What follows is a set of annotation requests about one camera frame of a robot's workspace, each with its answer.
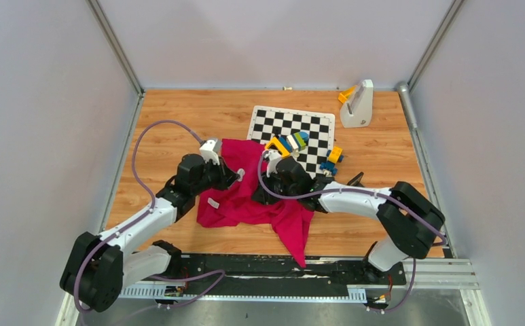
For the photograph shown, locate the grey metal pipe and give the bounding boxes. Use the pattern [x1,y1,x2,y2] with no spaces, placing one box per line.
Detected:
[396,81,418,130]

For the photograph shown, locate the yellow triangle block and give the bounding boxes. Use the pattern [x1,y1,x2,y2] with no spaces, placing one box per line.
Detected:
[265,137,292,158]

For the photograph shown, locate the black frame box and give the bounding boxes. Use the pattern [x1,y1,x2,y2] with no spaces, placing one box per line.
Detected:
[347,172,364,187]

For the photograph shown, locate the black white chessboard mat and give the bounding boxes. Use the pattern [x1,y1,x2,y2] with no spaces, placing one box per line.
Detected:
[247,105,336,176]

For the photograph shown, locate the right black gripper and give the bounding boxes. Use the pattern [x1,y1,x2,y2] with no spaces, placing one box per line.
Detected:
[251,169,300,206]

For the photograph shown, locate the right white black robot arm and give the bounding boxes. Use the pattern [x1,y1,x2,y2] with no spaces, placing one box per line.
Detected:
[252,151,447,284]

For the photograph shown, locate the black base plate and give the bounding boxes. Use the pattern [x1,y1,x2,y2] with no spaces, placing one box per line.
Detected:
[163,254,407,298]

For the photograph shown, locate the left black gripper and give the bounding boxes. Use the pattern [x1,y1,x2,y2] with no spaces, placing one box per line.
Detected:
[192,156,240,196]

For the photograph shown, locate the yellow toy behind metronome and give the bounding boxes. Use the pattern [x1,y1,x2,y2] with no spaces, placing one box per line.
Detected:
[338,85,357,104]

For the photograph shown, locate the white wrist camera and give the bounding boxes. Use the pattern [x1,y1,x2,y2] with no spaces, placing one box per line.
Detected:
[264,149,283,177]
[199,138,222,166]

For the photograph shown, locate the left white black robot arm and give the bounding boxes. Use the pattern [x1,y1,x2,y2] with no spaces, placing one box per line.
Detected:
[59,153,242,312]

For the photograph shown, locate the white metronome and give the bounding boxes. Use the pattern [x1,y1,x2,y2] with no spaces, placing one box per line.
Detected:
[340,79,374,128]

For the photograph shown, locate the yellow blue toy bricks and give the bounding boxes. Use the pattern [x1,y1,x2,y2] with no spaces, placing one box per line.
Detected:
[319,146,344,176]

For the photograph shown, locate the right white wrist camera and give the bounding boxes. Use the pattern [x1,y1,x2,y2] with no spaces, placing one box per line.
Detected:
[264,149,283,177]

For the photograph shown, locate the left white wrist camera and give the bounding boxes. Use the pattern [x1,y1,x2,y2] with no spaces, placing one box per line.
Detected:
[199,138,222,166]

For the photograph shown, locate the magenta red garment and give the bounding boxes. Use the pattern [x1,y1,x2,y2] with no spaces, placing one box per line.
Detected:
[196,138,316,268]

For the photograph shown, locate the green round brooch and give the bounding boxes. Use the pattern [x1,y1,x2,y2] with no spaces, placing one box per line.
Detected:
[236,168,245,182]

